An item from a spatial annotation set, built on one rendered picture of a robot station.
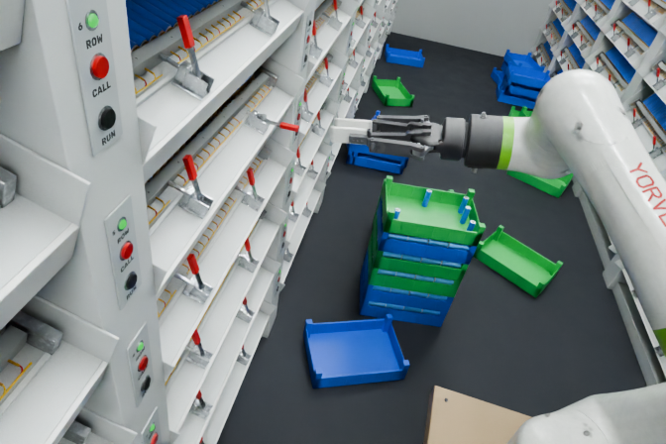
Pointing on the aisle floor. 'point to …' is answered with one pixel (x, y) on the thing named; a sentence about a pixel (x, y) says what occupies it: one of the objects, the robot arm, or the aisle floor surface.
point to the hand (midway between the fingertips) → (351, 131)
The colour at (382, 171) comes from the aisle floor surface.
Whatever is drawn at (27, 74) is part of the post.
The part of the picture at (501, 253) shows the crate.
